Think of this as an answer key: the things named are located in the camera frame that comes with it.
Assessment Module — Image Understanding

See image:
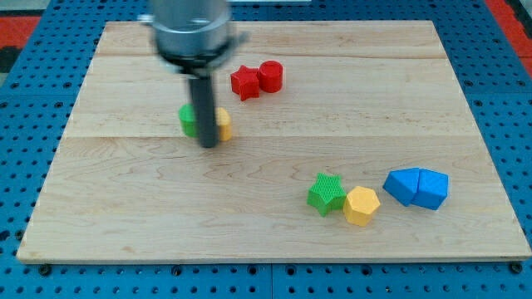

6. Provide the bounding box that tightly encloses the red cylinder block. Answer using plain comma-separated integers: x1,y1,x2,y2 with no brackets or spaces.
259,61,283,93

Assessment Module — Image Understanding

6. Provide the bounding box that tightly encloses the wooden board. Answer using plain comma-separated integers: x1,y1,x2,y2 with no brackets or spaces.
17,21,531,265

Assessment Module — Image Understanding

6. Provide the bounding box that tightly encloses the yellow heart block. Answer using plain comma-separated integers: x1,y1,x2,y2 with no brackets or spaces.
215,107,233,141

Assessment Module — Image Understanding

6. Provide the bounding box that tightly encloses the green circle block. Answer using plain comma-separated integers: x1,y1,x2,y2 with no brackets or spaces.
178,104,197,138

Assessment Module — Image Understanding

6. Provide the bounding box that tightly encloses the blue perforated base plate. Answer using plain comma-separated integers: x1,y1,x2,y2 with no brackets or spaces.
1,0,531,298

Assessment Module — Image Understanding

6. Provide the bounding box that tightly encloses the blue cube block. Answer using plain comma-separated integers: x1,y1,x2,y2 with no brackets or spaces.
383,168,421,206

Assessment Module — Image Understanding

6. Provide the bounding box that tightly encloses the yellow hexagon block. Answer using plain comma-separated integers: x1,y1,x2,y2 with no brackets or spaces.
342,186,381,227

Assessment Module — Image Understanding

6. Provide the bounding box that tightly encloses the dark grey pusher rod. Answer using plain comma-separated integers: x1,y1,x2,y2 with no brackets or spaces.
188,76,219,148

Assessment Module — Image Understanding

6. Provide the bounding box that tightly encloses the red star block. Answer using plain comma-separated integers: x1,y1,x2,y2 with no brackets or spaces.
230,65,260,101

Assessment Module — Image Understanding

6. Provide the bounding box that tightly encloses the blue pentagon block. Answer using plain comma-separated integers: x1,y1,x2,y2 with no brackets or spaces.
411,169,449,210

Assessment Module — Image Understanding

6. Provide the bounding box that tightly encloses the green star block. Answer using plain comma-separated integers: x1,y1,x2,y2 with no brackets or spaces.
307,173,347,217

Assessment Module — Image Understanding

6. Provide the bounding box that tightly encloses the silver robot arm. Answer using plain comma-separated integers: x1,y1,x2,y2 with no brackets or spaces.
138,0,249,148

